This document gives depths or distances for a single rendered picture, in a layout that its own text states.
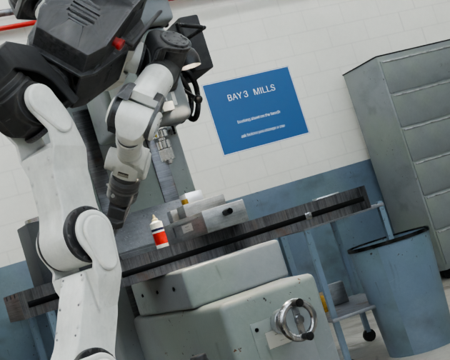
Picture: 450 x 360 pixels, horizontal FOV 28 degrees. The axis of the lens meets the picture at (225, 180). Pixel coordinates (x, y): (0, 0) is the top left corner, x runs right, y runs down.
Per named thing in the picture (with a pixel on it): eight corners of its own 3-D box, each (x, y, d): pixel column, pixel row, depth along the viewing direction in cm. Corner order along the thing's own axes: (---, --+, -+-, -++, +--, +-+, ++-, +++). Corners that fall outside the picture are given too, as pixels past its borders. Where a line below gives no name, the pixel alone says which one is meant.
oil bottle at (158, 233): (171, 245, 283) (161, 211, 284) (159, 248, 281) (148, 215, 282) (166, 246, 287) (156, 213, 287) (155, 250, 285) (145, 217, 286)
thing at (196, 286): (291, 275, 277) (279, 238, 277) (191, 309, 261) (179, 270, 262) (226, 287, 321) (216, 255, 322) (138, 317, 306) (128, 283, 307)
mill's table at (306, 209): (371, 206, 309) (364, 185, 309) (25, 319, 255) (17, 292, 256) (337, 216, 330) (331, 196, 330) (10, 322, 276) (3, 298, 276)
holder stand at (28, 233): (112, 263, 274) (93, 201, 275) (44, 284, 263) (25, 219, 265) (99, 267, 285) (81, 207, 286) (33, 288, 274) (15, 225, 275)
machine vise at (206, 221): (249, 220, 279) (238, 186, 280) (208, 233, 273) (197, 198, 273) (205, 235, 311) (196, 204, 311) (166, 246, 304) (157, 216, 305)
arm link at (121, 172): (135, 198, 254) (142, 168, 247) (98, 188, 253) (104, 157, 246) (144, 175, 262) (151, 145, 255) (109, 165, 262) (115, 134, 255)
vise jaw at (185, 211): (227, 205, 291) (223, 193, 291) (186, 217, 284) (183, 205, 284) (219, 208, 296) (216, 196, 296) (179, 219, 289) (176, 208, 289)
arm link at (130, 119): (140, 168, 241) (141, 141, 223) (104, 154, 241) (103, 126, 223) (154, 134, 245) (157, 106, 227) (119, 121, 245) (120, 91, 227)
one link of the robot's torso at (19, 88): (6, 93, 214) (33, 66, 222) (-23, 111, 223) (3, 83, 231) (43, 133, 219) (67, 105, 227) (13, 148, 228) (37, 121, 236)
